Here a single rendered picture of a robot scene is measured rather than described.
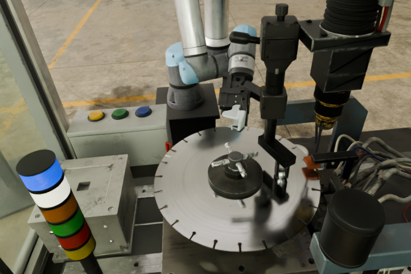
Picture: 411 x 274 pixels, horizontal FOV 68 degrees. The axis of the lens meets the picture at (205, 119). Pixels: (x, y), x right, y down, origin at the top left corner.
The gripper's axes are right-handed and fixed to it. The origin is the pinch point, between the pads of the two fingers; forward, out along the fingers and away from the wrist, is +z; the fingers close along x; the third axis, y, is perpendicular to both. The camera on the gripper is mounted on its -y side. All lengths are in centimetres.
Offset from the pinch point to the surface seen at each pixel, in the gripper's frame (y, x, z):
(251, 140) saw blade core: -2.5, 8.8, 2.3
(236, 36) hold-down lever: 0.4, 33.9, -8.0
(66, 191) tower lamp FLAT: 20.0, 39.4, 20.7
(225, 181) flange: 1.6, 17.4, 13.7
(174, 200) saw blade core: 10.7, 19.3, 18.5
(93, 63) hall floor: 181, -187, -134
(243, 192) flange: -2.1, 18.4, 15.7
